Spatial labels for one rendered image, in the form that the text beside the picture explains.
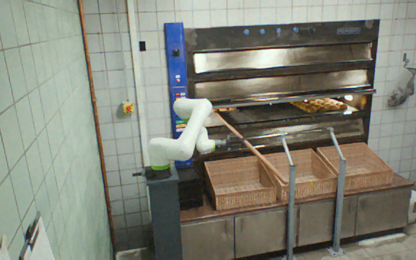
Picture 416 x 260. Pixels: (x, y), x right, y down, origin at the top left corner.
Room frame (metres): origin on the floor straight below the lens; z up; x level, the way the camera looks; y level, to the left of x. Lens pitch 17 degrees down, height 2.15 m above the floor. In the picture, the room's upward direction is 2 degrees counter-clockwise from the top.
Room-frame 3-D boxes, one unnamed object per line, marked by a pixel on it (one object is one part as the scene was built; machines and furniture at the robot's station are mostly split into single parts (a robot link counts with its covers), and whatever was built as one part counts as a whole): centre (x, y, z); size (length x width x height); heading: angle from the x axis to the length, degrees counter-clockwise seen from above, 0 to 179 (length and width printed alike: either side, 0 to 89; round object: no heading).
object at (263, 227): (3.04, -0.72, 0.29); 2.42 x 0.56 x 0.58; 102
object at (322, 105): (3.89, -1.24, 1.21); 0.61 x 0.48 x 0.06; 12
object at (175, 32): (4.02, 0.46, 1.07); 1.93 x 0.16 x 2.15; 12
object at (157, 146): (2.10, 0.31, 1.36); 0.16 x 0.13 x 0.19; 68
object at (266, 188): (2.96, -0.26, 0.72); 0.56 x 0.49 x 0.28; 101
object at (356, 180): (3.21, -1.43, 0.72); 0.56 x 0.49 x 0.28; 102
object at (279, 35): (3.37, -0.76, 1.99); 1.80 x 0.08 x 0.21; 102
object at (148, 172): (2.09, 0.37, 1.23); 0.26 x 0.15 x 0.06; 101
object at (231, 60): (3.34, -0.77, 1.80); 1.79 x 0.11 x 0.19; 102
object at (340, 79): (3.34, -0.77, 1.54); 1.79 x 0.11 x 0.19; 102
